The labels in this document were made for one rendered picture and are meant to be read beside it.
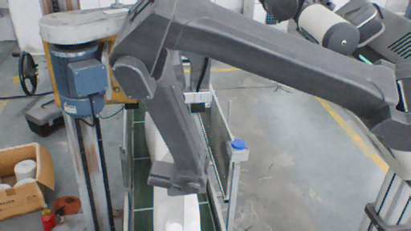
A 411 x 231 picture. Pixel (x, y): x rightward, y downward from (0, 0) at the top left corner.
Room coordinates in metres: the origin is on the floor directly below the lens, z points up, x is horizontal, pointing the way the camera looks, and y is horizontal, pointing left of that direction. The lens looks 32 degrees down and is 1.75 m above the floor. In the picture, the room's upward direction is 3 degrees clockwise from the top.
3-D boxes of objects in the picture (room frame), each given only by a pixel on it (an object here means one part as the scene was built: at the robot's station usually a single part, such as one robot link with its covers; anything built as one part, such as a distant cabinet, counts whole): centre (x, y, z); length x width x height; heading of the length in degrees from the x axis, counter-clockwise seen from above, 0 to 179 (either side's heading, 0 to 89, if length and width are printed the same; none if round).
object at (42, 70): (1.25, 0.66, 1.14); 0.11 x 0.06 x 0.11; 12
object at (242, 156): (1.23, -0.14, 0.81); 0.08 x 0.08 x 0.06; 12
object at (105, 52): (1.16, 0.39, 1.23); 0.28 x 0.07 x 0.16; 12
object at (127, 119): (1.80, 0.51, 0.54); 1.05 x 0.02 x 0.41; 12
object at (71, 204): (1.58, 0.90, 0.02); 0.22 x 0.18 x 0.04; 12
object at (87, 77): (0.99, 0.39, 1.25); 0.10 x 0.08 x 0.12; 127
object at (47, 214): (1.42, 0.94, 0.12); 0.15 x 0.08 x 0.23; 12
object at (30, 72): (1.24, 0.73, 1.13); 0.18 x 0.11 x 0.18; 12
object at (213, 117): (1.92, -0.02, 0.54); 1.05 x 0.02 x 0.41; 12
